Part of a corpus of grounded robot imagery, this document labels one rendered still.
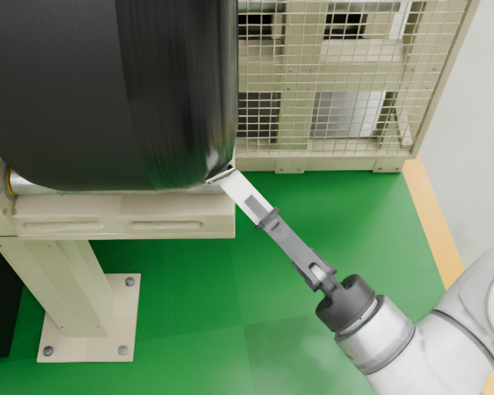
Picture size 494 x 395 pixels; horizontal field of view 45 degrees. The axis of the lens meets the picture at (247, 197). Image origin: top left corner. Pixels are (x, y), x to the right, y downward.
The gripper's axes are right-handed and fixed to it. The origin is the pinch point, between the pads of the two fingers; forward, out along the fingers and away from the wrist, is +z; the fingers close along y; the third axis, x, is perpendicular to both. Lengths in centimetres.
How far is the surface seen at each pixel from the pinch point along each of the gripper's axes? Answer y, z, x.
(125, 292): 103, 6, -43
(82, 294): 69, 11, -43
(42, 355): 93, 9, -70
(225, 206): 17.8, 1.7, -3.0
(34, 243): 46, 24, -37
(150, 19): -24.2, 16.6, 3.8
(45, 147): -14.2, 17.7, -12.2
